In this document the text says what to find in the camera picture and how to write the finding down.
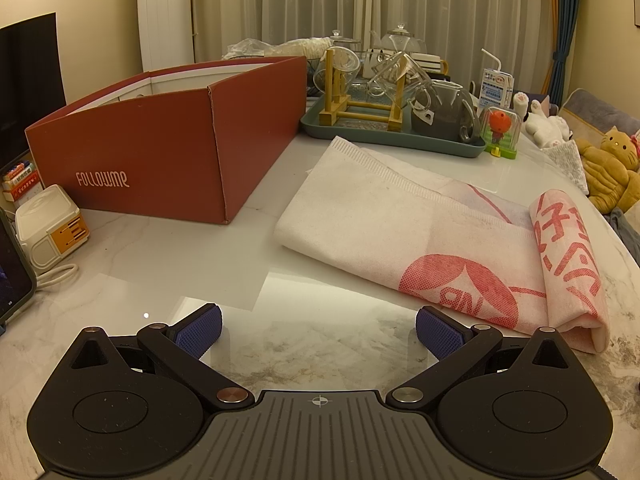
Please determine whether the white sheer curtain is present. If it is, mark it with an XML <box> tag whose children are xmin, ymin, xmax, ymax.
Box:
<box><xmin>190</xmin><ymin>0</ymin><xmax>556</xmax><ymax>106</ymax></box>

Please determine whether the bamboo cup rack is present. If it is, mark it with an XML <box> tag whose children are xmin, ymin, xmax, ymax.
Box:
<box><xmin>319</xmin><ymin>47</ymin><xmax>408</xmax><ymax>131</ymax></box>

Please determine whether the stack of books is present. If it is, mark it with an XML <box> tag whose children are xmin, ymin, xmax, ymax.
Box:
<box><xmin>0</xmin><ymin>159</ymin><xmax>42</xmax><ymax>206</ymax></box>

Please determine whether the glass teapot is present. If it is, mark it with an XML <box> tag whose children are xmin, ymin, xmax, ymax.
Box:
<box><xmin>371</xmin><ymin>22</ymin><xmax>428</xmax><ymax>56</ymax></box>

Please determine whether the glass jar with lid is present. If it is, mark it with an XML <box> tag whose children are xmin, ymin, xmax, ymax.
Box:
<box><xmin>327</xmin><ymin>30</ymin><xmax>361</xmax><ymax>53</ymax></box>

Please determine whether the green toy with orange figure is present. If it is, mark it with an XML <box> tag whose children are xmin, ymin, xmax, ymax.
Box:
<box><xmin>481</xmin><ymin>107</ymin><xmax>521</xmax><ymax>161</ymax></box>

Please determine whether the red cardboard box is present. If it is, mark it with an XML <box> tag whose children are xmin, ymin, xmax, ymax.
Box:
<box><xmin>25</xmin><ymin>55</ymin><xmax>308</xmax><ymax>225</ymax></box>

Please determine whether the blue curtain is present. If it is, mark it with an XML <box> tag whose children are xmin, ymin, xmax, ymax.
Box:
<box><xmin>542</xmin><ymin>0</ymin><xmax>587</xmax><ymax>106</ymax></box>

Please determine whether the clear plastic bag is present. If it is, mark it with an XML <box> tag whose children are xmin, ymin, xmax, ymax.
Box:
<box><xmin>222</xmin><ymin>37</ymin><xmax>281</xmax><ymax>61</ymax></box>

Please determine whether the white shopping bag red print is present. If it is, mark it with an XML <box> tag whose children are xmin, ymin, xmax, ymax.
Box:
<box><xmin>274</xmin><ymin>136</ymin><xmax>611</xmax><ymax>356</ymax></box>

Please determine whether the yellow muscular cat plush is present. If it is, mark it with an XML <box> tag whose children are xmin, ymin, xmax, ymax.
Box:
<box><xmin>575</xmin><ymin>126</ymin><xmax>640</xmax><ymax>213</ymax></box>

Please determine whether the grey-blue cloth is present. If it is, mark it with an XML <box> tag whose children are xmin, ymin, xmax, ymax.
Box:
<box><xmin>607</xmin><ymin>207</ymin><xmax>640</xmax><ymax>271</ymax></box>

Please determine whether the tablet with grey case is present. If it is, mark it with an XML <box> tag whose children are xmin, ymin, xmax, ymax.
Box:
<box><xmin>0</xmin><ymin>207</ymin><xmax>38</xmax><ymax>328</ymax></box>

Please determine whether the beige sofa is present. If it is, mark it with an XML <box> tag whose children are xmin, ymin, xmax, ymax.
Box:
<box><xmin>520</xmin><ymin>87</ymin><xmax>640</xmax><ymax>261</ymax></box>

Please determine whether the grey fuzzy cloth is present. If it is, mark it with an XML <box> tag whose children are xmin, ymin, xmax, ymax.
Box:
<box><xmin>545</xmin><ymin>140</ymin><xmax>591</xmax><ymax>196</ymax></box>

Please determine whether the glass pitcher with handle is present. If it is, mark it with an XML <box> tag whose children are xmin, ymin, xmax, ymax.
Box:
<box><xmin>410</xmin><ymin>80</ymin><xmax>481</xmax><ymax>143</ymax></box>

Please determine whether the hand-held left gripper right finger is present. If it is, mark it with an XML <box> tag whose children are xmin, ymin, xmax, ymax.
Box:
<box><xmin>386</xmin><ymin>305</ymin><xmax>577</xmax><ymax>409</ymax></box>

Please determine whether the green plastic tray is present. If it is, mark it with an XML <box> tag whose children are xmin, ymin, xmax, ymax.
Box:
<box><xmin>300</xmin><ymin>92</ymin><xmax>487</xmax><ymax>158</ymax></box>

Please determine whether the white cat plush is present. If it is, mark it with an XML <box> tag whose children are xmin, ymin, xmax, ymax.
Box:
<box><xmin>515</xmin><ymin>91</ymin><xmax>573</xmax><ymax>148</ymax></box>

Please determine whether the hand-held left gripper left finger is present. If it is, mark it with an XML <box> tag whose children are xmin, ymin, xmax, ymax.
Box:
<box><xmin>67</xmin><ymin>303</ymin><xmax>255</xmax><ymax>409</ymax></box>

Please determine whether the clear glass cup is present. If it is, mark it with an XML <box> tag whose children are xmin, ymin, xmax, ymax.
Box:
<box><xmin>367</xmin><ymin>51</ymin><xmax>431</xmax><ymax>103</ymax></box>
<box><xmin>313</xmin><ymin>46</ymin><xmax>361</xmax><ymax>92</ymax></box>

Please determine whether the white device with orange label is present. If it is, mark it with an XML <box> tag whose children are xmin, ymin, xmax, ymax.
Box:
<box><xmin>15</xmin><ymin>184</ymin><xmax>91</xmax><ymax>281</ymax></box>

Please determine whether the white device cable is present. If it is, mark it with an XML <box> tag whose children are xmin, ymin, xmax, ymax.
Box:
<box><xmin>34</xmin><ymin>262</ymin><xmax>80</xmax><ymax>291</ymax></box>

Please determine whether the black television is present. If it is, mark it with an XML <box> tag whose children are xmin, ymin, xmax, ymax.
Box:
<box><xmin>0</xmin><ymin>11</ymin><xmax>68</xmax><ymax>173</ymax></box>

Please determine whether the milk carton with straw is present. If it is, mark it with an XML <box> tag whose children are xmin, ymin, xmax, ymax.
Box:
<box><xmin>479</xmin><ymin>49</ymin><xmax>515</xmax><ymax>111</ymax></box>

